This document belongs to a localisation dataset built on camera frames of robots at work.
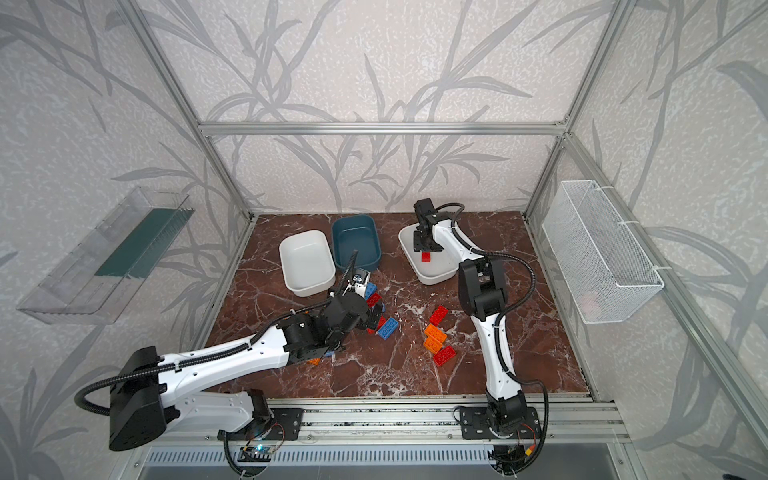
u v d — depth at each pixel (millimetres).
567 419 740
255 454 719
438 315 914
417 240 956
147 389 400
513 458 735
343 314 558
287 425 737
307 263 1056
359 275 652
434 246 938
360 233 1155
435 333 887
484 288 625
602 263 621
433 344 865
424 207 856
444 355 843
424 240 912
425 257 1048
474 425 734
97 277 646
